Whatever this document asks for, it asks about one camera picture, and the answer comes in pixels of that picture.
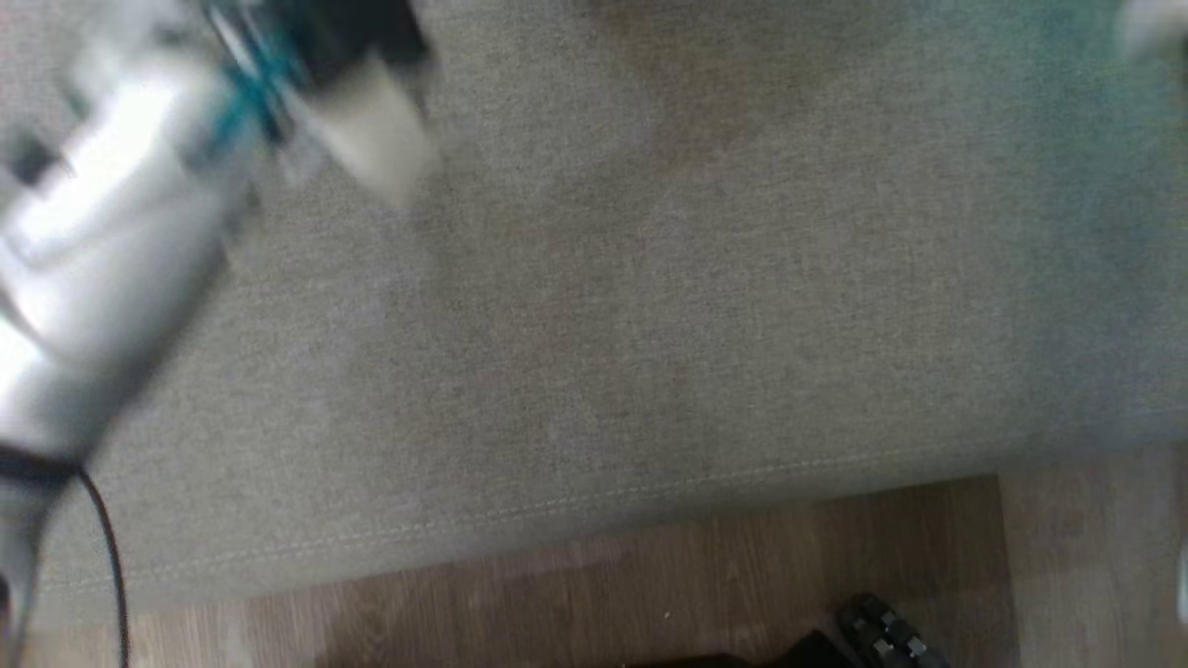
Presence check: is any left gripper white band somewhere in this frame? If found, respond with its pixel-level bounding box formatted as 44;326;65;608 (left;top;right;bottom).
278;46;445;212

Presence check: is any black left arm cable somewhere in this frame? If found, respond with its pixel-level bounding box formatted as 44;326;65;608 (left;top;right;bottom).
0;445;131;668

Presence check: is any grey fabric sofa cushion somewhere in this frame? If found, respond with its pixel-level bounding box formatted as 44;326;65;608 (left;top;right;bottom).
0;0;1188;624

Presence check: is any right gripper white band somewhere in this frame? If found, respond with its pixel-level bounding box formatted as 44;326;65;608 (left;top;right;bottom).
1112;0;1188;58

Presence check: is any blue left camera cable plug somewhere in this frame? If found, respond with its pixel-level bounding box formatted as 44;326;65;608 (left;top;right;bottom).
184;32;312;163

